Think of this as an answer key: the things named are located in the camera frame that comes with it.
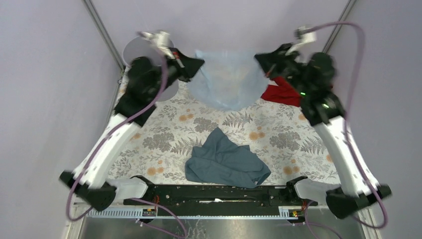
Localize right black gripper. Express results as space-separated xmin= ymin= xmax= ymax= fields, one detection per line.
xmin=253 ymin=44 xmax=312 ymax=98

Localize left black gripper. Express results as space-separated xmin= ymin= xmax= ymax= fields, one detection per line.
xmin=148 ymin=48 xmax=206 ymax=101

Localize light blue plastic trash bag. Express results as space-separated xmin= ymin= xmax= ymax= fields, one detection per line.
xmin=187 ymin=50 xmax=269 ymax=111

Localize grey plastic trash bin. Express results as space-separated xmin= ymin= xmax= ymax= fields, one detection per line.
xmin=121 ymin=36 xmax=179 ymax=102

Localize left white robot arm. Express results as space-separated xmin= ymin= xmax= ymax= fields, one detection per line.
xmin=60 ymin=48 xmax=204 ymax=212

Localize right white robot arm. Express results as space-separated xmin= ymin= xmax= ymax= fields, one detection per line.
xmin=254 ymin=43 xmax=392 ymax=219

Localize red cloth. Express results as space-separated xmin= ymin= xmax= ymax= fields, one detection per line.
xmin=261 ymin=77 xmax=302 ymax=107

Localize floral patterned table mat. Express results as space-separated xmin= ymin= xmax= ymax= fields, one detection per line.
xmin=108 ymin=82 xmax=339 ymax=185

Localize blue-grey cloth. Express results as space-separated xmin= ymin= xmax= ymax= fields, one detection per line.
xmin=185 ymin=127 xmax=271 ymax=189

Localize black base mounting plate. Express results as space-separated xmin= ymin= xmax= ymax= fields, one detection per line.
xmin=123 ymin=184 xmax=310 ymax=215

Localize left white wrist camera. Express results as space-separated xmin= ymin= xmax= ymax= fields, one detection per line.
xmin=137 ymin=30 xmax=174 ymax=59

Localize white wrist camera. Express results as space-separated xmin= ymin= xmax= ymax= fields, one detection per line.
xmin=286 ymin=26 xmax=317 ymax=55
xmin=137 ymin=30 xmax=174 ymax=59

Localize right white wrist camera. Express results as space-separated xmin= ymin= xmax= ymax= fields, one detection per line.
xmin=286 ymin=26 xmax=317 ymax=55

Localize aluminium slotted rail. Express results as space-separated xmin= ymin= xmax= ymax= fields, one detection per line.
xmin=88 ymin=207 xmax=300 ymax=220

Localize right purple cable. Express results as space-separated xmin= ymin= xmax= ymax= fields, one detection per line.
xmin=297 ymin=21 xmax=390 ymax=230

